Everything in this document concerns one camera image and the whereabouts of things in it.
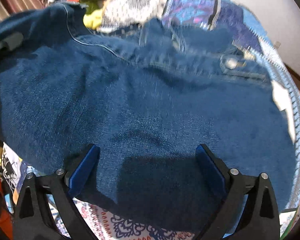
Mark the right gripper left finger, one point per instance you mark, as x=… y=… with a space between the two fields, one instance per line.
x=33 y=218

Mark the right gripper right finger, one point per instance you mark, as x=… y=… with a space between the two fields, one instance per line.
x=248 y=208

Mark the blue denim jacket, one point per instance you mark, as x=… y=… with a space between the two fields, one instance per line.
x=140 y=119

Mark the orange jacket sleeve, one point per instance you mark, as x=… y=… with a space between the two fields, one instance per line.
x=2 y=219

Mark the yellow cartoon fleece blanket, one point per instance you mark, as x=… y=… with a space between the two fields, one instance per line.
x=93 y=20

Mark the blue patchwork bedspread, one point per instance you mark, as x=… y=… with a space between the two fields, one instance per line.
x=215 y=30

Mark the wall power socket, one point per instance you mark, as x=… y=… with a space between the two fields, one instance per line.
x=277 y=44

